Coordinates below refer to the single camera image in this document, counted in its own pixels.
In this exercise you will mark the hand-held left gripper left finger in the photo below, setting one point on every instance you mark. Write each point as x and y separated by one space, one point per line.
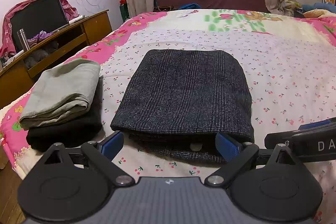
113 144

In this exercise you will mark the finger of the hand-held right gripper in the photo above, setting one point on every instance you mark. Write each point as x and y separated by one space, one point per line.
277 140
315 124

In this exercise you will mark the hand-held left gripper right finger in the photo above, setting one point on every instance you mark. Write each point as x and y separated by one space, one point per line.
227 146

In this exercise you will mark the dark plaid pants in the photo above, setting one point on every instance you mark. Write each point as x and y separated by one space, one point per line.
183 98

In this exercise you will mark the folded black pants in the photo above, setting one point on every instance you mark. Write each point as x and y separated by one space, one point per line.
71 132

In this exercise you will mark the folded grey pants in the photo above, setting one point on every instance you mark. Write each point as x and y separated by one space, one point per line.
63 87

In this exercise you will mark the bed with floral sheet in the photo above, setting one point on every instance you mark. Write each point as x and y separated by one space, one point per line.
283 77

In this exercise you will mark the yellow pillow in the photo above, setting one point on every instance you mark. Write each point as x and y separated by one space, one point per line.
319 13

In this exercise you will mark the wooden desk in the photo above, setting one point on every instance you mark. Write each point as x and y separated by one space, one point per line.
71 37

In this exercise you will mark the grey clothes in desk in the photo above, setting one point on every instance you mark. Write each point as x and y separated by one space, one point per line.
39 54

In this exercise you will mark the blue pillow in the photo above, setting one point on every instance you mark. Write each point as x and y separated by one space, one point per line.
319 6

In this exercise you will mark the pile of pale cloths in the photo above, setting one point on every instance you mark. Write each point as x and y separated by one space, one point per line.
290 6

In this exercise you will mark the purple cloth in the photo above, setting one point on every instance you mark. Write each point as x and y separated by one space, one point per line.
40 36

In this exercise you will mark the white paper roll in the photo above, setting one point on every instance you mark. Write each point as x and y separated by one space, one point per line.
77 18

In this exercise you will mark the green bag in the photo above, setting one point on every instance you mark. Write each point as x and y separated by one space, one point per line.
124 12

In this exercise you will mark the steel thermos bottle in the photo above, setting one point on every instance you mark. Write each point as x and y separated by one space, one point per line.
23 40

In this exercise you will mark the black monitor with pink cover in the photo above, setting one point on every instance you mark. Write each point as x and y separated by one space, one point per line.
68 7

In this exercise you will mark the brown basket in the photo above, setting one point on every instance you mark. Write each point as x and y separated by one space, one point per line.
164 8

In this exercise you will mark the blue cloth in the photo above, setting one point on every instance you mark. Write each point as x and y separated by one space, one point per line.
189 6

